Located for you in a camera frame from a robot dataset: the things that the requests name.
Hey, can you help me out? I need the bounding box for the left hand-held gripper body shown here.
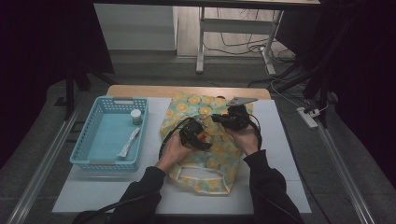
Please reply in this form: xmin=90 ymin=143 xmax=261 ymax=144
xmin=178 ymin=117 xmax=208 ymax=147

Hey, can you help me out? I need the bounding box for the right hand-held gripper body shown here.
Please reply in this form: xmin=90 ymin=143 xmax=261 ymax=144
xmin=219 ymin=96 xmax=260 ymax=132

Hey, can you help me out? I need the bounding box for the lemon print fabric bag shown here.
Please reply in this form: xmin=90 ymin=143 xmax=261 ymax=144
xmin=159 ymin=91 xmax=255 ymax=196

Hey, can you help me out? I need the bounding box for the green and white bottle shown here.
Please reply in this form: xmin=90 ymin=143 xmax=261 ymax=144
xmin=130 ymin=108 xmax=144 ymax=126

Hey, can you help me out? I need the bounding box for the light blue plastic basket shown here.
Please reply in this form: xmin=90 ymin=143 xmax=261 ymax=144
xmin=69 ymin=95 xmax=149 ymax=172

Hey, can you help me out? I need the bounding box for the person's right hand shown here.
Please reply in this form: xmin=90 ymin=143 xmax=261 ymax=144
xmin=224 ymin=123 xmax=261 ymax=157

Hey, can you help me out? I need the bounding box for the person's left hand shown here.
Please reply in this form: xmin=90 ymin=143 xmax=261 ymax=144
xmin=155 ymin=132 xmax=201 ymax=173

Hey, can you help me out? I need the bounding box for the white table mat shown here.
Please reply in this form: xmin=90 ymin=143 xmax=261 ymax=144
xmin=51 ymin=96 xmax=312 ymax=216

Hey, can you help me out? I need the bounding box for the wooden table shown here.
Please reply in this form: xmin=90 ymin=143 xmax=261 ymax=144
xmin=106 ymin=84 xmax=272 ymax=101

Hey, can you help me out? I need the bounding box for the white power strip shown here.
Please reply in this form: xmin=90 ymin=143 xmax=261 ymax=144
xmin=295 ymin=106 xmax=319 ymax=130

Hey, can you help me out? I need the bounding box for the black stand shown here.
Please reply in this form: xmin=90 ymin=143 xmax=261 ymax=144
xmin=54 ymin=60 xmax=117 ymax=121
xmin=274 ymin=0 xmax=339 ymax=129

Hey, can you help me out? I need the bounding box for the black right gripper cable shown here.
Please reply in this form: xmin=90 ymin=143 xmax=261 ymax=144
xmin=247 ymin=114 xmax=264 ymax=151

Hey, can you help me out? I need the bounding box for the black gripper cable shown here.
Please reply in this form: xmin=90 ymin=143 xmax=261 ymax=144
xmin=247 ymin=114 xmax=264 ymax=151
xmin=72 ymin=116 xmax=195 ymax=224

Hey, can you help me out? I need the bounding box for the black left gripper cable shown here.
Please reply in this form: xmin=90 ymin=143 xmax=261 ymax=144
xmin=72 ymin=116 xmax=195 ymax=224

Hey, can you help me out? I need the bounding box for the tangle of floor cables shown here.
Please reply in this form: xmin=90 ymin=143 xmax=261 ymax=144
xmin=204 ymin=7 xmax=330 ymax=108

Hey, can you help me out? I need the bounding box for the white metal desk frame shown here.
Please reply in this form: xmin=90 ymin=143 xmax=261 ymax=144
xmin=195 ymin=0 xmax=321 ymax=76

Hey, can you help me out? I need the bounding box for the metal floor rail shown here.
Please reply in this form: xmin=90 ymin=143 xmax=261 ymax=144
xmin=6 ymin=105 xmax=82 ymax=224
xmin=315 ymin=120 xmax=378 ymax=224

